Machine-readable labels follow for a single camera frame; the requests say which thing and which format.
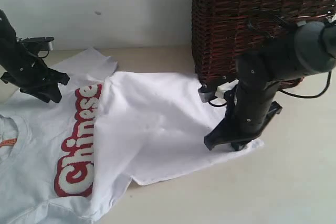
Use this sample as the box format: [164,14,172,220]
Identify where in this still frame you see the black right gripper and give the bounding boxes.
[204,37,303,152]

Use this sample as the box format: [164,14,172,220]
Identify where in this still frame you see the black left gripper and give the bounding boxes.
[1,10,70,103]

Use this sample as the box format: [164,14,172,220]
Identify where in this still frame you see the white t-shirt red lettering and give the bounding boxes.
[1,49,263,223]

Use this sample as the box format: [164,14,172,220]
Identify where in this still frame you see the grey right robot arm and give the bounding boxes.
[204,22,335,151]

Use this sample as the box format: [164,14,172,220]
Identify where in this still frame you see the dark red wicker basket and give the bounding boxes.
[192,0,335,86]

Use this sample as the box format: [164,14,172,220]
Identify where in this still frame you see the orange garment neck tag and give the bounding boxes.
[0,138,17,147]

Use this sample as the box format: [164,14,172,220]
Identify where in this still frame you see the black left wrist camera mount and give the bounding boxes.
[20,37,54,54]

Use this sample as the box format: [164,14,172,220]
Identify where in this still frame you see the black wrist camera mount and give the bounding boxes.
[20,37,54,54]
[197,79,240,103]

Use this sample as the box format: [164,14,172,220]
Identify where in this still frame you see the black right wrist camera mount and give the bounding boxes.
[197,79,240,103]

